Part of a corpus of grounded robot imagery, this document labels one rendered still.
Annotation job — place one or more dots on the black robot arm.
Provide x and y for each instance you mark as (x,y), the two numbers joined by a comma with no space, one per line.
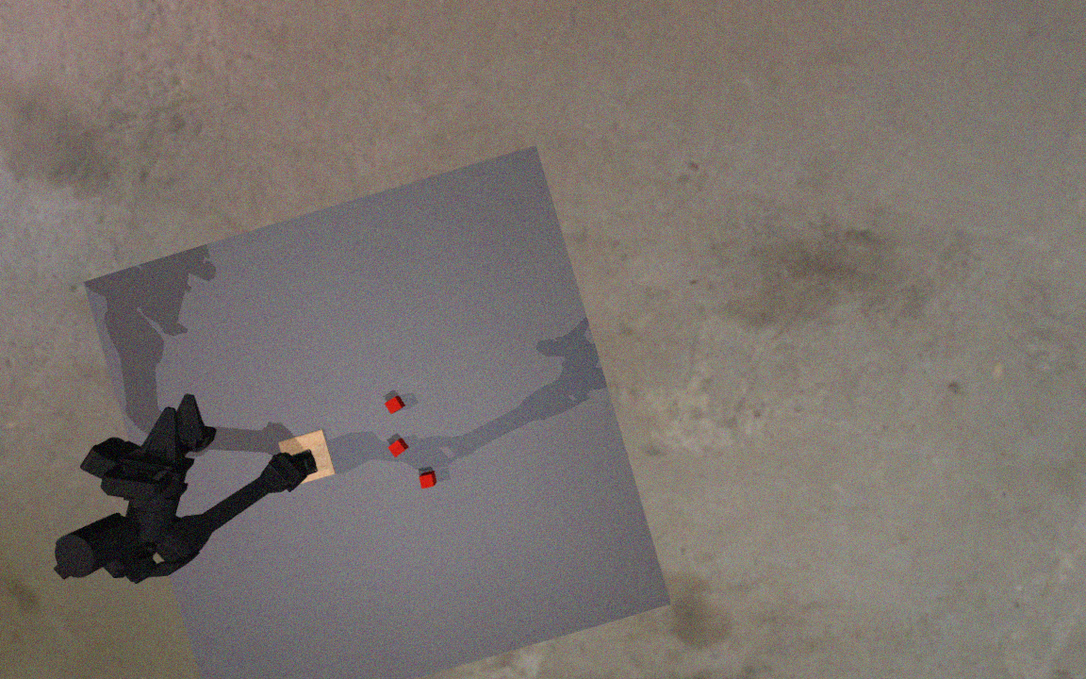
(125,546)

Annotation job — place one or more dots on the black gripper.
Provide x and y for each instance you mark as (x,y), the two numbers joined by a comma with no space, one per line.
(155,473)

